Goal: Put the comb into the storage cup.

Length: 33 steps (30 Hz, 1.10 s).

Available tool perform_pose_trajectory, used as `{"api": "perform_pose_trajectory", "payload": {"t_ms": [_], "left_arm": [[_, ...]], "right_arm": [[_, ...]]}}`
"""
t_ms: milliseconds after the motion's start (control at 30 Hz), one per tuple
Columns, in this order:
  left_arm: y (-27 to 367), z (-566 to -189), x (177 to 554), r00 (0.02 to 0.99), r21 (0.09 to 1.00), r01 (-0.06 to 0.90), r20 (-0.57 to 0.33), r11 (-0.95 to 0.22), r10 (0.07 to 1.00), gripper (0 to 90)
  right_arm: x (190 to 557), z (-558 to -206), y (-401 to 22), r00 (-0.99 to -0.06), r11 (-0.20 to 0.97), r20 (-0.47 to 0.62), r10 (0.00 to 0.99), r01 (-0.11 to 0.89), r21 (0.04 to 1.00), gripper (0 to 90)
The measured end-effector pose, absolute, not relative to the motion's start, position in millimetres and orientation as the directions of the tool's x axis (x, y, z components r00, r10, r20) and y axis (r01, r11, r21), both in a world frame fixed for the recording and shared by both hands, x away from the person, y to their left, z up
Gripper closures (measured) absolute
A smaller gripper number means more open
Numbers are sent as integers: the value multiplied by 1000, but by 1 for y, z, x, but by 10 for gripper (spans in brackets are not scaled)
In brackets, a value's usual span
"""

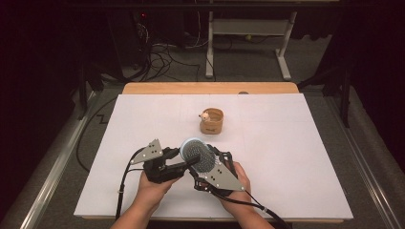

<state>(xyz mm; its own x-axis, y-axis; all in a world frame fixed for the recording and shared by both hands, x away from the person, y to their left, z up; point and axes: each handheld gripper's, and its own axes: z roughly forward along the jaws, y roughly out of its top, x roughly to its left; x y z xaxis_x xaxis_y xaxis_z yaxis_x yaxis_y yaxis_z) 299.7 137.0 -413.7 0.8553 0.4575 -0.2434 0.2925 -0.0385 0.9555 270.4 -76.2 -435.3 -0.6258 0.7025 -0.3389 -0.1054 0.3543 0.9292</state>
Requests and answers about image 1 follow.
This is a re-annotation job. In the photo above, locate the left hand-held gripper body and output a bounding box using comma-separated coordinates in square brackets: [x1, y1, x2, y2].
[129, 138, 186, 185]

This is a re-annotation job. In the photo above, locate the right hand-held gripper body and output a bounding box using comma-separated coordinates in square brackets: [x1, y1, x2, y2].
[194, 152, 246, 196]

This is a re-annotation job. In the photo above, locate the person's right hand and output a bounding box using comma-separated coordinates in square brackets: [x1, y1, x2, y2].
[218, 160, 252, 211]

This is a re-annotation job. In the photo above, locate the person's left hand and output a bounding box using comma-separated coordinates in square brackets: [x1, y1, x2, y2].
[137, 171, 183, 209]

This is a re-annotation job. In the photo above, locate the tan pot with bear figure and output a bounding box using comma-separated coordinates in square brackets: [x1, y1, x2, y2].
[198, 107, 224, 135]

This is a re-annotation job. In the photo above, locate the dark computer tower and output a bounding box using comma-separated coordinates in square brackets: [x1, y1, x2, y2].
[106, 9, 154, 80]

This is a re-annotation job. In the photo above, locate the dark stand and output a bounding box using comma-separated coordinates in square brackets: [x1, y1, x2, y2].
[297, 47, 356, 129]

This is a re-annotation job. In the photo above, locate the left hand-held gripper black cable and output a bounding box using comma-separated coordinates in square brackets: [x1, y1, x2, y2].
[115, 147, 147, 221]

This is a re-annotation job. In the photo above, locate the hand-held gripper black cable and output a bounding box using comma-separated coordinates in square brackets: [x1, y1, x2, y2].
[115, 147, 147, 221]
[203, 185, 292, 229]

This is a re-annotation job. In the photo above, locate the right hand-held gripper black cable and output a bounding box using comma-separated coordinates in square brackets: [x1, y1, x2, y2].
[203, 185, 292, 229]

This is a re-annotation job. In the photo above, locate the black floor cable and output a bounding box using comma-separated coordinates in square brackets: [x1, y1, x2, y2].
[75, 95, 119, 174]

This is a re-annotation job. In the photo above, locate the bundle of black cables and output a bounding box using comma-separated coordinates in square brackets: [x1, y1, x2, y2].
[125, 18, 218, 84]

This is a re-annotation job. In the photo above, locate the aluminium floor rail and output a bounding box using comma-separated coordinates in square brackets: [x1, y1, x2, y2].
[18, 91, 98, 229]
[324, 94, 405, 229]

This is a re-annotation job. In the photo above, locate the white metal stand frame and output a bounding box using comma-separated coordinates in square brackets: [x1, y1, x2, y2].
[204, 10, 299, 82]

